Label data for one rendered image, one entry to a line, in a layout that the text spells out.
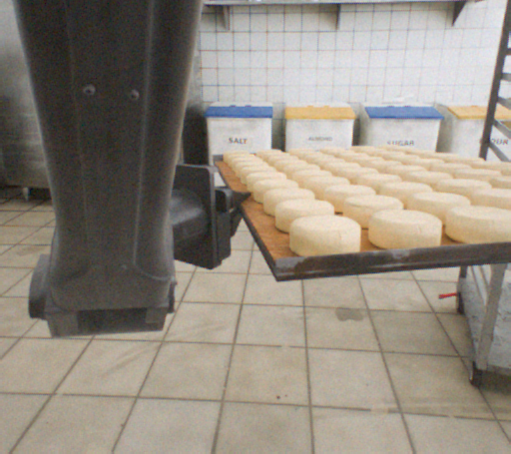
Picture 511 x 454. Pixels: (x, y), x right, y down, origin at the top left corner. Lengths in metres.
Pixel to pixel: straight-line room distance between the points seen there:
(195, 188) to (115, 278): 0.19
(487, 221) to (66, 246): 0.27
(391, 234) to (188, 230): 0.18
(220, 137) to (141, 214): 3.22
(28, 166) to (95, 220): 3.54
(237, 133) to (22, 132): 1.60
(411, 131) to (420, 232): 3.17
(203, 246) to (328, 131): 2.98
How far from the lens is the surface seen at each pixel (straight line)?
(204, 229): 0.40
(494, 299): 1.59
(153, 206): 0.18
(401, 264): 0.29
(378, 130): 3.42
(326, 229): 0.29
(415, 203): 0.39
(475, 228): 0.34
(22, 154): 3.72
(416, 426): 1.64
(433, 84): 4.16
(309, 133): 3.35
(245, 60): 3.98
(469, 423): 1.71
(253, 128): 3.36
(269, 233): 0.34
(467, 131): 3.62
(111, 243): 0.20
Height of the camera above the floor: 1.12
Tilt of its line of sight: 18 degrees down
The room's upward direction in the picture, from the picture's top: straight up
